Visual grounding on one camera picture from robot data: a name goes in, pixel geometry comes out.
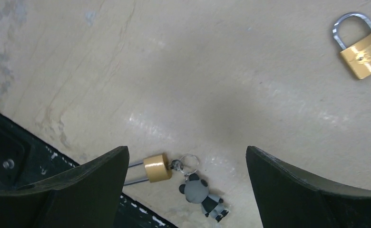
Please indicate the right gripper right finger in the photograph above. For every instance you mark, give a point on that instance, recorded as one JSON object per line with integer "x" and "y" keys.
{"x": 290, "y": 197}

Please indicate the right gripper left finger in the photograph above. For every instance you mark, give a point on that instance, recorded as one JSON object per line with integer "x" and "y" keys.
{"x": 86, "y": 196}

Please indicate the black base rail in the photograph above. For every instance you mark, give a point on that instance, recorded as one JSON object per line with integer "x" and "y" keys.
{"x": 26, "y": 159}

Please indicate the long shackle brass padlock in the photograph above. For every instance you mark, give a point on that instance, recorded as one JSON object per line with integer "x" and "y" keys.
{"x": 157, "y": 169}

